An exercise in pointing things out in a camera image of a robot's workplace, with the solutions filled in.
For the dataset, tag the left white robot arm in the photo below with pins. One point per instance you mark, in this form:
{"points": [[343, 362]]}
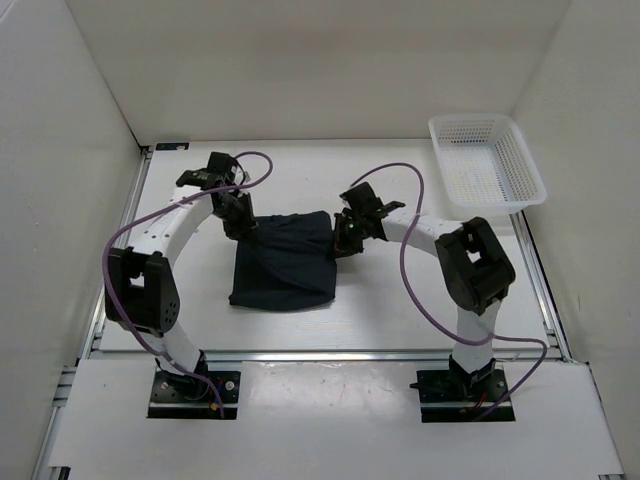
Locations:
{"points": [[141, 293]]}

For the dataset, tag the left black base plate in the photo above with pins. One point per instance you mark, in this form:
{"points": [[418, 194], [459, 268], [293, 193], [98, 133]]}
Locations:
{"points": [[177, 397]]}

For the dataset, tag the dark navy shorts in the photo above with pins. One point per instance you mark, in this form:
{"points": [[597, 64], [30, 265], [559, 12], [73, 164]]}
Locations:
{"points": [[287, 266]]}

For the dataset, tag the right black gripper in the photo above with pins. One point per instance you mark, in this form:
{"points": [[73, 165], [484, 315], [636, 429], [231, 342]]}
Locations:
{"points": [[343, 247]]}

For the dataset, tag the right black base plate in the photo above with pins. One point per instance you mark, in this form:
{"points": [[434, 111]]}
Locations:
{"points": [[448, 395]]}

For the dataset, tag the aluminium front rail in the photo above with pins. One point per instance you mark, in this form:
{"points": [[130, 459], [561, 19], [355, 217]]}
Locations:
{"points": [[231, 356]]}

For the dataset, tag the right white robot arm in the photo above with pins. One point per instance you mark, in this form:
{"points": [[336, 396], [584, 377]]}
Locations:
{"points": [[477, 272]]}

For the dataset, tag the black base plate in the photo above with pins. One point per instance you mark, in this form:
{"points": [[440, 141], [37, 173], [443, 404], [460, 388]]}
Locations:
{"points": [[177, 397], [448, 395]]}

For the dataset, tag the white plastic mesh basket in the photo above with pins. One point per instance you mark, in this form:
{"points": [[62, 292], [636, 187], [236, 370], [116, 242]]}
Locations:
{"points": [[485, 164]]}

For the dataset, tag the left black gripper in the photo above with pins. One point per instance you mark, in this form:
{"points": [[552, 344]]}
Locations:
{"points": [[248, 223]]}

